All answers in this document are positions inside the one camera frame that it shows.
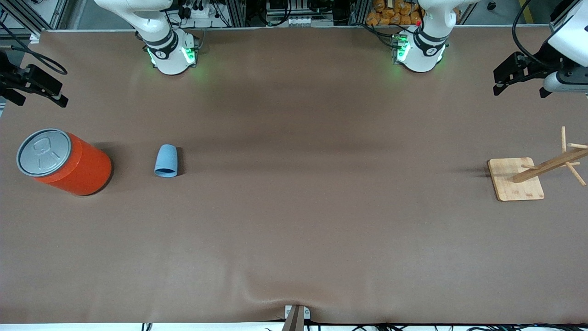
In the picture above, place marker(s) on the white power strip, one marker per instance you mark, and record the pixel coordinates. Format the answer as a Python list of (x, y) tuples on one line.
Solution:
[(200, 10)]

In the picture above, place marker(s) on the wooden cup rack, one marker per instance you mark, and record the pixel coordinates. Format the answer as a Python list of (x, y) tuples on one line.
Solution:
[(519, 181)]

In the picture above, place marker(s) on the pile of orange items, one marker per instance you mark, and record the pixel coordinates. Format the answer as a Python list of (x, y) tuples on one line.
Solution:
[(390, 14)]

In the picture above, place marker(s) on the white terminal strip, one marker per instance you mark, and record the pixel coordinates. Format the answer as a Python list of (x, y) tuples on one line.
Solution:
[(301, 21)]

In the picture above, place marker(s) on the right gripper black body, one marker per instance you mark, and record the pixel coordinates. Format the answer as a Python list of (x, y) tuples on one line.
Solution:
[(10, 78)]

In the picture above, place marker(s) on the aluminium frame post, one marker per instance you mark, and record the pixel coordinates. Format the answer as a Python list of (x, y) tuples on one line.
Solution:
[(32, 16), (235, 11), (360, 11), (564, 10)]

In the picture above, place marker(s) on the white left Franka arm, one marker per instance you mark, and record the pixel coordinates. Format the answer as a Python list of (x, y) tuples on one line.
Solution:
[(422, 50)]

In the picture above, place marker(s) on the orange can with grey lid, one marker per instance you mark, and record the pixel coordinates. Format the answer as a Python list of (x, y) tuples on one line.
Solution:
[(69, 163)]

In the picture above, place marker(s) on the grey metal clamp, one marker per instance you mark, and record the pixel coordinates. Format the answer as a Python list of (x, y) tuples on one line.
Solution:
[(296, 318)]

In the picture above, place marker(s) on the light blue plastic cup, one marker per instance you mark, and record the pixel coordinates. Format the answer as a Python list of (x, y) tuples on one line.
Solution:
[(166, 160)]

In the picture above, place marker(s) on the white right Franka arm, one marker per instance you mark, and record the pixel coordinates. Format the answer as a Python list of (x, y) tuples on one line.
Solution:
[(165, 46)]

